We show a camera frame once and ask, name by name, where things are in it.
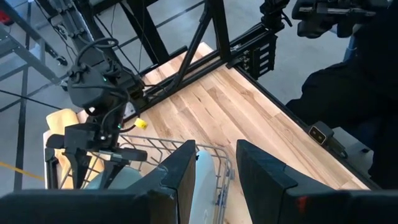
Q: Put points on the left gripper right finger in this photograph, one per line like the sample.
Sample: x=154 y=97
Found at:
x=311 y=208

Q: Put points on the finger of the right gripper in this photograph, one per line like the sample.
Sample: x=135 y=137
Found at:
x=75 y=165
x=112 y=168

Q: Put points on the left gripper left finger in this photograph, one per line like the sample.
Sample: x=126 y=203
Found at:
x=93 y=208

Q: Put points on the large gray plate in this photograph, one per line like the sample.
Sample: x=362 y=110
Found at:
x=203 y=186

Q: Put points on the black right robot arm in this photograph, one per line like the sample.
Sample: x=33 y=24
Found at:
x=90 y=90

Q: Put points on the person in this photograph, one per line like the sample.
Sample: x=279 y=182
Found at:
x=342 y=93

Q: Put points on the black controller box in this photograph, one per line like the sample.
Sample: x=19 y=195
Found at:
x=250 y=67

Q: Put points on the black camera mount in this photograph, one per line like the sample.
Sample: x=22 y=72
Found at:
x=317 y=135

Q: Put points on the black aluminium table frame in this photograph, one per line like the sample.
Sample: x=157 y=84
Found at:
x=219 y=31

